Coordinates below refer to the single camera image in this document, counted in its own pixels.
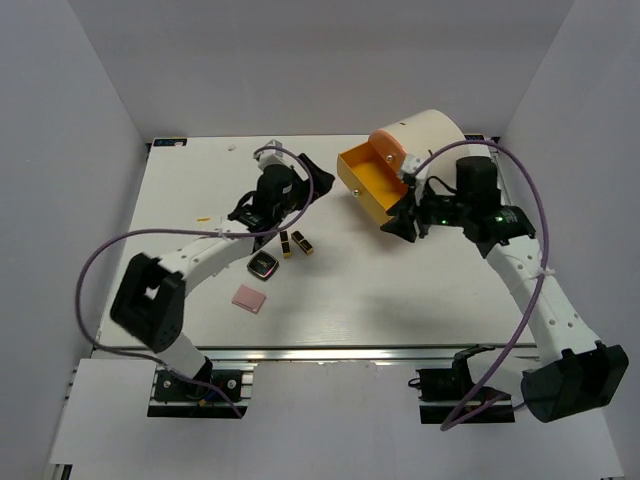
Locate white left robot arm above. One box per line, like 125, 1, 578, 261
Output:
110, 143, 335, 399

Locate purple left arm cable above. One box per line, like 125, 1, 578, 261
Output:
75, 146, 316, 419

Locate pink square makeup sponge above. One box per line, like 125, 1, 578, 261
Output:
231, 284, 266, 314

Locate black square compact case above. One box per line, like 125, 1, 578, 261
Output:
246, 251, 279, 281

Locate gold black lipstick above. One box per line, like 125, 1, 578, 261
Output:
291, 231, 313, 255
279, 230, 292, 258

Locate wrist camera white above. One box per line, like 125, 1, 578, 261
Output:
254, 139, 286, 172
397, 153, 428, 188

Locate aluminium table front rail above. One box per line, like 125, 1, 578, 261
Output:
89, 344, 541, 364

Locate orange top drawer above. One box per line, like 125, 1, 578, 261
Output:
368, 129, 407, 173

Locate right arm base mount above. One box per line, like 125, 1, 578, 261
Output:
407, 345, 515, 425

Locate round cream drawer organizer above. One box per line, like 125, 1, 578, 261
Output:
380, 109, 470, 189

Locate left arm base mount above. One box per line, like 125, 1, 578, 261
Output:
147, 362, 255, 420

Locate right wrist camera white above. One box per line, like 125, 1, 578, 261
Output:
397, 153, 428, 188

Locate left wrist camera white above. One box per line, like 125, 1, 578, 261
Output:
254, 139, 286, 172

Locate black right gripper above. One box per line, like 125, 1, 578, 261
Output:
380, 179, 470, 243

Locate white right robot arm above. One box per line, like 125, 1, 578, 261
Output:
381, 155, 629, 423

